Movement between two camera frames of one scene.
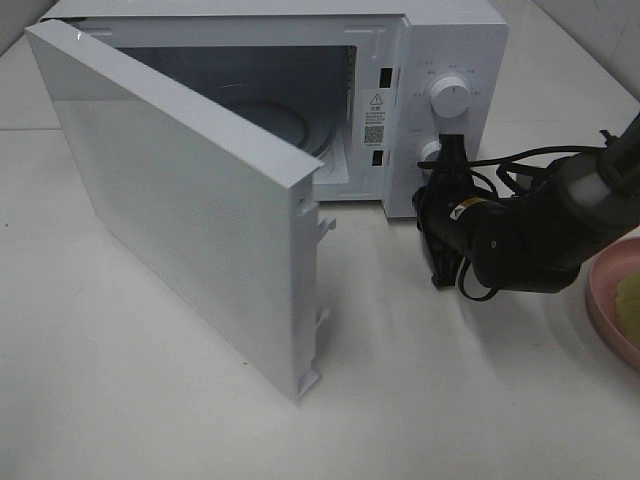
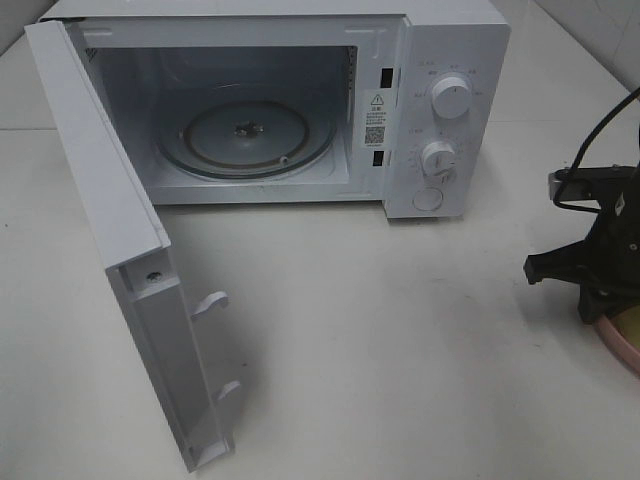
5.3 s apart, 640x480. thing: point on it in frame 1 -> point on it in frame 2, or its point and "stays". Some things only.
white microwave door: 219,208 -> 131,237
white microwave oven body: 364,88 stays
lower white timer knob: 430,153 stays
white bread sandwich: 628,307 stays
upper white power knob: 450,96 stays
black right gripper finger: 446,266 -> 594,304
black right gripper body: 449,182 -> 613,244
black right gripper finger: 451,163 -> 571,262
